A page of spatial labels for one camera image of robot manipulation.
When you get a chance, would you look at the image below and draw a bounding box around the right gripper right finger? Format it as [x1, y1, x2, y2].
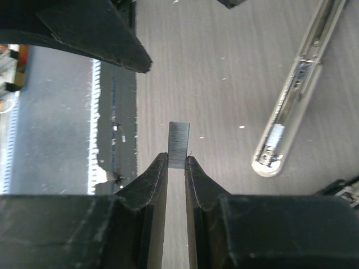
[185, 156, 358, 268]

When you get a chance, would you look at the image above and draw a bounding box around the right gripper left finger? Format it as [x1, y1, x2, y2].
[1, 153, 168, 268]

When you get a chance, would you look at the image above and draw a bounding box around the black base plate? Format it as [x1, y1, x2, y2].
[95, 62, 137, 195]

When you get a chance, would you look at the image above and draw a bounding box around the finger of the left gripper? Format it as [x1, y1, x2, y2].
[218, 0, 246, 8]
[1, 0, 152, 73]

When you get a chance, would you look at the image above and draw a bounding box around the grey staple strip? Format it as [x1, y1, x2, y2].
[168, 122, 190, 170]
[265, 124, 285, 149]

